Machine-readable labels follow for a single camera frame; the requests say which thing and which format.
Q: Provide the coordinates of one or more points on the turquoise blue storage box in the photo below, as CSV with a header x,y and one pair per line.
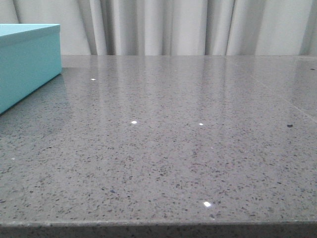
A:
x,y
29,58

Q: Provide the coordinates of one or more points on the grey pleated curtain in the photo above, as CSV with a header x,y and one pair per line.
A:
x,y
174,27

